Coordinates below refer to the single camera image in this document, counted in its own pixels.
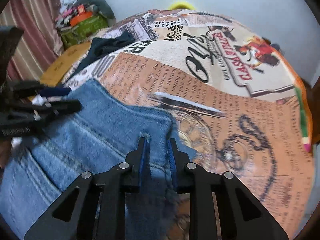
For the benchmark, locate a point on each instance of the newspaper print bed cover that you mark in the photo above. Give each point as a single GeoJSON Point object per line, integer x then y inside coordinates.
{"type": "Point", "coordinates": [237, 102]}

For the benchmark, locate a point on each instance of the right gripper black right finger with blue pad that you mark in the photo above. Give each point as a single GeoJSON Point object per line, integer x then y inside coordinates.
{"type": "Point", "coordinates": [183, 179]}

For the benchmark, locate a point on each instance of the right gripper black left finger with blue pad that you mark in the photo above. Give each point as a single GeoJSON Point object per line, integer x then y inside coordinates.
{"type": "Point", "coordinates": [137, 163]}

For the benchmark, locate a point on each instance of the grey green pillow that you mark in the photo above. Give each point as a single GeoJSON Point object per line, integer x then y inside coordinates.
{"type": "Point", "coordinates": [99, 7]}

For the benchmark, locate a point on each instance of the dark teal folded garment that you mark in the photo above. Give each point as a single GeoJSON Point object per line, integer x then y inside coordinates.
{"type": "Point", "coordinates": [101, 47]}

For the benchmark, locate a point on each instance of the green camouflage bag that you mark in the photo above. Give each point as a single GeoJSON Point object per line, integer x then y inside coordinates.
{"type": "Point", "coordinates": [83, 30]}

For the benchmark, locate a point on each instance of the wooden headboard panel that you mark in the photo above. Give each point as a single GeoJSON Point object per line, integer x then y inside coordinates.
{"type": "Point", "coordinates": [55, 73]}

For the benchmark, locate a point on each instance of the white cloth beside bed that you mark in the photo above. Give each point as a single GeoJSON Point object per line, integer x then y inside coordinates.
{"type": "Point", "coordinates": [39, 100]}

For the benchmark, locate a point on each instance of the striped pink beige curtain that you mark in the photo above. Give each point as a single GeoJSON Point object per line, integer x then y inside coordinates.
{"type": "Point", "coordinates": [40, 44]}

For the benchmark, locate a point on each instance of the orange box on bag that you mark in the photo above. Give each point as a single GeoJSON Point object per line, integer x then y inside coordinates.
{"type": "Point", "coordinates": [82, 15]}

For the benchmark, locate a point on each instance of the clutter pile on bag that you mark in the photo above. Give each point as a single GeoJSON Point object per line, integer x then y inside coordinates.
{"type": "Point", "coordinates": [66, 13]}

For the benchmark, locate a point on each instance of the blue denim jeans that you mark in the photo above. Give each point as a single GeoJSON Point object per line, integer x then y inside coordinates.
{"type": "Point", "coordinates": [94, 139]}

